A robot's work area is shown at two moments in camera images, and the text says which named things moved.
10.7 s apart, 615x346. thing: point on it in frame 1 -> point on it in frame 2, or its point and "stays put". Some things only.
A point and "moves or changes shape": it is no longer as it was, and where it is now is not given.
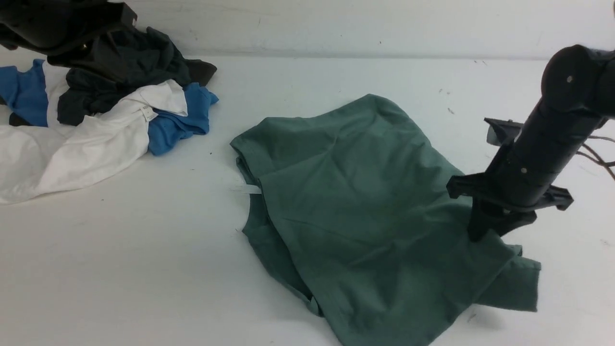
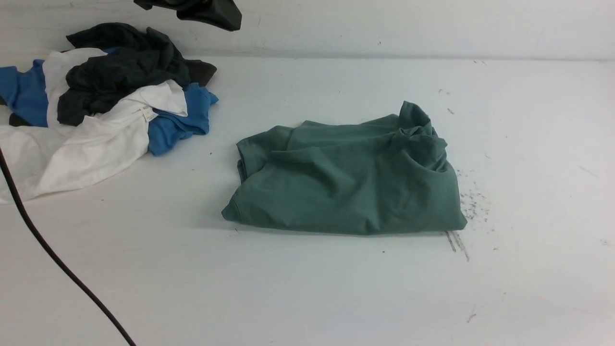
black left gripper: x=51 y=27 -> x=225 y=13
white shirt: x=36 y=161 stays put
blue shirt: x=22 y=90 stays put
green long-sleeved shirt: x=359 y=205 moves or changes shape
